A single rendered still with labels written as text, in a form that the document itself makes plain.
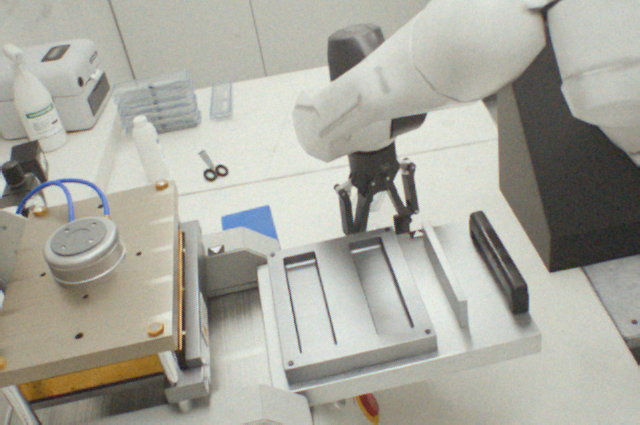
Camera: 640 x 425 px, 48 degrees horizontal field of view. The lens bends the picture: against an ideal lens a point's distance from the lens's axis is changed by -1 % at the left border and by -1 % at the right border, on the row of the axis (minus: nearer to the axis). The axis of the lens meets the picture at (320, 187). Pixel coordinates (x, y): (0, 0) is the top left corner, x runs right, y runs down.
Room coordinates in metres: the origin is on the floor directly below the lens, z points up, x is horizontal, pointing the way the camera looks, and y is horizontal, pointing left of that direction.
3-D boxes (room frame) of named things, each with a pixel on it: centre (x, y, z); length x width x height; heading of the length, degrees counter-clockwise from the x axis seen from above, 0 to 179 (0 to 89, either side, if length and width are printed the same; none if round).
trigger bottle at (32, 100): (1.54, 0.60, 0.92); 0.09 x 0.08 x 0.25; 33
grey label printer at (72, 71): (1.68, 0.60, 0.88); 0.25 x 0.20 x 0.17; 83
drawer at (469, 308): (0.64, -0.05, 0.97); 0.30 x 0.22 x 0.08; 93
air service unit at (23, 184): (0.84, 0.40, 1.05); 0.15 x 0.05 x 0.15; 3
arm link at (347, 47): (0.90, -0.10, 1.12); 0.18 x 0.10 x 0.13; 16
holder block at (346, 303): (0.64, 0.00, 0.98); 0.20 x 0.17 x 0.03; 3
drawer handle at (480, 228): (0.65, -0.19, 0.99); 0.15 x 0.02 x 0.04; 3
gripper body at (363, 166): (0.95, -0.09, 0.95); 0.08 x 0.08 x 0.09
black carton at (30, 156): (1.39, 0.61, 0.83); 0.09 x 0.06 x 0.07; 11
